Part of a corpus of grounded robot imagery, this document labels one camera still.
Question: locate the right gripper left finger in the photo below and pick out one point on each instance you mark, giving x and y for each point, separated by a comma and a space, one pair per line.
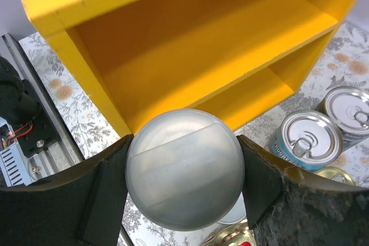
82, 205

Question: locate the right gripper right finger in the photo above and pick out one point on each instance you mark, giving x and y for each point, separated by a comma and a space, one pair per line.
287, 205

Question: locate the blue round tin can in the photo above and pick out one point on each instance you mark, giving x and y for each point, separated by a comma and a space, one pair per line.
307, 139

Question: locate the white lidded can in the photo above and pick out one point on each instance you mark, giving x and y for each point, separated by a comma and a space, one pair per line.
185, 169

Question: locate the dark round tin can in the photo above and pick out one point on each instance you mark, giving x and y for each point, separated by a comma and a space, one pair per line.
347, 107

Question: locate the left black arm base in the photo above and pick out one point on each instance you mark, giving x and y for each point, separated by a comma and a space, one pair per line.
26, 120

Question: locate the grey lidded small can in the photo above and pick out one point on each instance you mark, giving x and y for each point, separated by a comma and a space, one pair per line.
236, 214

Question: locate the upper gold oval tin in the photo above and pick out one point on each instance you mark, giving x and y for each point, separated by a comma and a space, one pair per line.
336, 174

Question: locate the floral patterned table mat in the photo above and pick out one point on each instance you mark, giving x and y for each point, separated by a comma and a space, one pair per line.
343, 63

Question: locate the yellow wooden shelf box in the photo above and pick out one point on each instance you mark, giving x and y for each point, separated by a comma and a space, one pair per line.
233, 58

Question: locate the aluminium frame rail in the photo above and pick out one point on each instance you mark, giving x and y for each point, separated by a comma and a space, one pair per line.
17, 169

